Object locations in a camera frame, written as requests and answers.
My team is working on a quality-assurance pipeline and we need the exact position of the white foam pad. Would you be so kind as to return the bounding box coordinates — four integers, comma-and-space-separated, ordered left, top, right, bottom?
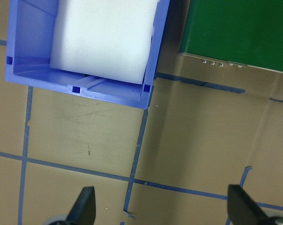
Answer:
49, 0, 161, 84

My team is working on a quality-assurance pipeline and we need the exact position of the green conveyor belt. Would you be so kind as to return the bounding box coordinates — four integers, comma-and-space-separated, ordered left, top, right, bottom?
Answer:
178, 0, 283, 75

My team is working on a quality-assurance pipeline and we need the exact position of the blue plastic storage bin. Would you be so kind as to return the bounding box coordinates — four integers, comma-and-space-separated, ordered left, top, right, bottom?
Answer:
5, 0, 171, 110

